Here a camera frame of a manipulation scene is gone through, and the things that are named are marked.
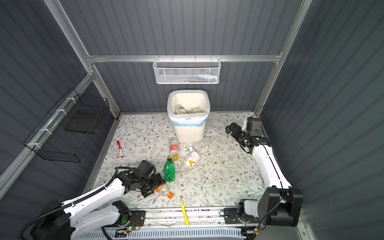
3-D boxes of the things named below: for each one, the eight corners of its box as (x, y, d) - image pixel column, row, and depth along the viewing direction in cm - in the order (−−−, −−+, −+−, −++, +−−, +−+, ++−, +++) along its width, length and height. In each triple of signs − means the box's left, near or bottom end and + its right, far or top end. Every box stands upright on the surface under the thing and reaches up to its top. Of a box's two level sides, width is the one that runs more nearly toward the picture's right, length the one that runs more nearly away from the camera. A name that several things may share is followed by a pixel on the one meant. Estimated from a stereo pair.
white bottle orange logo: (184, 165, 93) (183, 160, 88) (193, 154, 98) (193, 149, 93) (191, 170, 91) (191, 166, 86) (200, 159, 96) (201, 154, 91)
